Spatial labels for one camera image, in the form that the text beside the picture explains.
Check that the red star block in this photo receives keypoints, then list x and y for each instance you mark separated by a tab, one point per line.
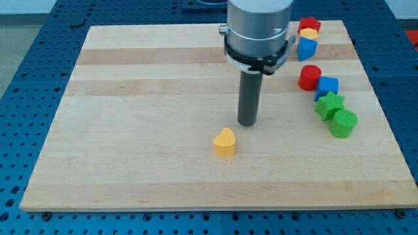
309	22

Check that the wooden board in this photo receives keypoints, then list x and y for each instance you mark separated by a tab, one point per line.
135	127

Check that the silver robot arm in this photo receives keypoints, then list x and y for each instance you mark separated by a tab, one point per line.
255	42

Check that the blue cube block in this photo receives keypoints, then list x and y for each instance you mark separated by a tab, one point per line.
324	85

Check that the green cylinder block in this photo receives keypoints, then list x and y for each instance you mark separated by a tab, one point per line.
343	123

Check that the green star block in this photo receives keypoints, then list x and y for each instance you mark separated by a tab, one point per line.
328	105

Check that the blue heart block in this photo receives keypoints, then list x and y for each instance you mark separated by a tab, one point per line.
306	48

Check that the red cylinder block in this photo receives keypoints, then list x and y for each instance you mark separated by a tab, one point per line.
309	77

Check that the yellow heart block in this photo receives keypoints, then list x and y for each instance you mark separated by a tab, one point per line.
224	143

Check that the yellow hexagon block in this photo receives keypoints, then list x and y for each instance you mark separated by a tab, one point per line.
309	33

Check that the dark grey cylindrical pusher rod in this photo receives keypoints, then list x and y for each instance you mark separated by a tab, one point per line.
250	88

